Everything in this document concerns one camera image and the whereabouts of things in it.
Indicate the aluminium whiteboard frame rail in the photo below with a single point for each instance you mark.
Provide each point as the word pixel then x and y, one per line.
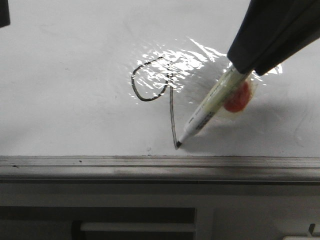
pixel 161 168

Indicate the white whiteboard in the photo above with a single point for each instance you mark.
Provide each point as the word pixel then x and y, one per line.
pixel 65 82

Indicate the dark slotted panel below board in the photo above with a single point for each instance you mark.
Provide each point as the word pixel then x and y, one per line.
pixel 97 223

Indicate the red magnet taped to marker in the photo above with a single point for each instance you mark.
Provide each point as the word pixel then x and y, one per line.
pixel 238 101

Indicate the white whiteboard marker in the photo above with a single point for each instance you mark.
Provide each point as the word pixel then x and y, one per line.
pixel 226 85

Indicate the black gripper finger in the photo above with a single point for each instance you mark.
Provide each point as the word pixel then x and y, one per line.
pixel 299 26
pixel 258 29

